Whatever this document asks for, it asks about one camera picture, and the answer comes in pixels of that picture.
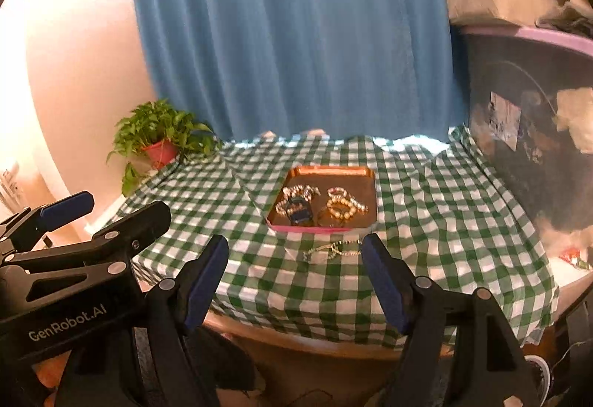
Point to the plain gold bangle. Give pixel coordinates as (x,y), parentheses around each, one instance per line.
(324,218)

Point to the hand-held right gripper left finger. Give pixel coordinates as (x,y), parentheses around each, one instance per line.
(206,284)

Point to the green white checked tablecloth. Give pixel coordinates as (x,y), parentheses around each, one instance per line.
(440,226)

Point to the white crumpled cloth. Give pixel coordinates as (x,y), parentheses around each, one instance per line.
(574,115)

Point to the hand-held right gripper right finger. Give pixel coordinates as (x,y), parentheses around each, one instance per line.
(384,284)

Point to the white paper label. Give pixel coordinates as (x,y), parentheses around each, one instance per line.
(505,122)

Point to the blue curtain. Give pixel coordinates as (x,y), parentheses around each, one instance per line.
(287,27)

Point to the white plastic bag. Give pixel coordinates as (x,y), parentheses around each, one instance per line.
(567,282)

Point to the wooden table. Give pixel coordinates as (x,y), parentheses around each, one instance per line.
(301,344)

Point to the orange metal tray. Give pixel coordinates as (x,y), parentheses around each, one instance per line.
(324,178)

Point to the dark storage bin purple lid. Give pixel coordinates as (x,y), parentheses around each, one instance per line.
(532,185)

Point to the potted green plant red pot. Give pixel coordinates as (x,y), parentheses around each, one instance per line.
(160,152)

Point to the red white packet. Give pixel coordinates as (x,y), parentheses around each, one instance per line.
(577,259)

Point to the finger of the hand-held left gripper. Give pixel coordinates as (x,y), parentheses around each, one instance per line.
(65,209)
(139,226)

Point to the pearl safety pin brooch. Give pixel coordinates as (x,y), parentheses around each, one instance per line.
(303,192)

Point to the white sneaker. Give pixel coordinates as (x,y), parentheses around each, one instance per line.
(539,372)

